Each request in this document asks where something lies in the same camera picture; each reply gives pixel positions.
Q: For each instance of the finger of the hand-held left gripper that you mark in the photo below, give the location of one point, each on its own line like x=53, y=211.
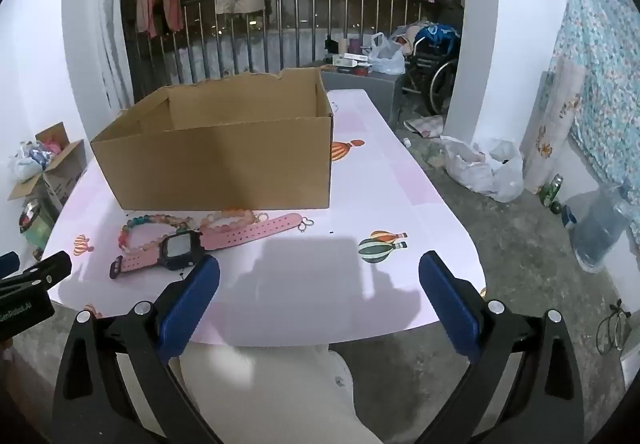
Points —
x=50, y=270
x=7, y=264

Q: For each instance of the teal floral hanging cloth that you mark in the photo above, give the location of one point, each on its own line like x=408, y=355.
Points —
x=605, y=73

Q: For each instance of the large white plastic bag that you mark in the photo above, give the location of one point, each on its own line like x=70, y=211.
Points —
x=480, y=173

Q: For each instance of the pink patterned cloth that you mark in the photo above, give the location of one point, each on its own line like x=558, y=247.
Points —
x=425, y=125

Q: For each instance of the brown cardboard box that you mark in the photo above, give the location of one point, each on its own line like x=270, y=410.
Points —
x=225, y=163

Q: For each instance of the white orange print cloth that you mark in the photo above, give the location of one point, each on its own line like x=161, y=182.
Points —
x=555, y=123

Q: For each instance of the plastic bag of clutter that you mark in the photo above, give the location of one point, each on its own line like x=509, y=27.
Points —
x=30, y=158

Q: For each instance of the blue cloth bundle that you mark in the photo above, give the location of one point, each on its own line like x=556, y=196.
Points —
x=440, y=31

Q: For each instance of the white flat box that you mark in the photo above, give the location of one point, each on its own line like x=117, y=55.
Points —
x=350, y=58

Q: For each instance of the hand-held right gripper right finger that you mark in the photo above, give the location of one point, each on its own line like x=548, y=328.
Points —
x=450, y=309

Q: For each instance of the small cardboard box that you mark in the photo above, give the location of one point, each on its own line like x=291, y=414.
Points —
x=65, y=168

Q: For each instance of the wheelchair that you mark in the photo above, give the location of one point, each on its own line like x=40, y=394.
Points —
x=440, y=73

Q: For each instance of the small purple container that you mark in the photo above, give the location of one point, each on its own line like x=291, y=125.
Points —
x=354, y=47

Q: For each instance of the grey cabinet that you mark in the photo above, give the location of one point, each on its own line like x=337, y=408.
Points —
x=380, y=93

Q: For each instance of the clear water jug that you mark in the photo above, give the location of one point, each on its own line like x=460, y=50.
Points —
x=600, y=234

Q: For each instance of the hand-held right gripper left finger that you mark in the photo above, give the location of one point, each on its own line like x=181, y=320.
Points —
x=190, y=309

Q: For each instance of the green bottle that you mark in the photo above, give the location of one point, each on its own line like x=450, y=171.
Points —
x=552, y=189

